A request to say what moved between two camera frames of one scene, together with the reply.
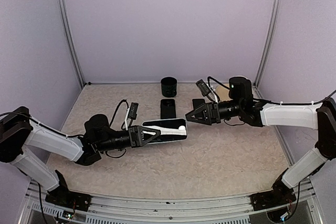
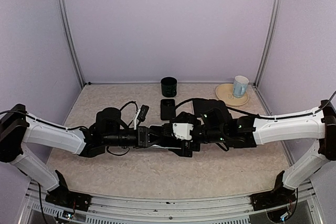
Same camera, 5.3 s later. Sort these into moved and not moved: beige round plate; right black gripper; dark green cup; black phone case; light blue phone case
Moved: right black gripper; light blue phone case
Not moved: beige round plate; dark green cup; black phone case
